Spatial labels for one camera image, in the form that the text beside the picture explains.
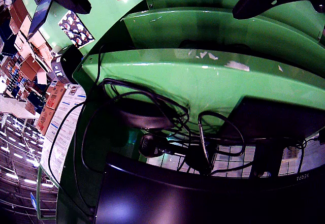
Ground stacked brown cardboard boxes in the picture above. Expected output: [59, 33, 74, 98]
[1, 0, 55, 87]

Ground red print cardboard boxes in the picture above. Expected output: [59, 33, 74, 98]
[35, 81, 67, 136]

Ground dark patterned printed card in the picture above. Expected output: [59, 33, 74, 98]
[58, 10, 96, 49]

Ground green metal shelf unit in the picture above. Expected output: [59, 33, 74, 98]
[55, 0, 325, 224]

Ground black flat panel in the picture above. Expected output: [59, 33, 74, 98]
[220, 95, 325, 140]

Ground white paper posters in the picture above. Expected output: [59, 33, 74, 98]
[40, 85, 87, 184]

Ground black oval base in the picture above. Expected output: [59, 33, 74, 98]
[111, 101, 176, 131]

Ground black handheld scanner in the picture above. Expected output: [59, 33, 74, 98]
[138, 134, 184, 158]

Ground long thin black cable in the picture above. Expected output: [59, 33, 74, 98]
[48, 45, 107, 209]

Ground black looped cable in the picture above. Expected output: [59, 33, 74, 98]
[197, 111, 246, 177]

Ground wire grid panel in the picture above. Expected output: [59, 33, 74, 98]
[147, 139, 325, 179]

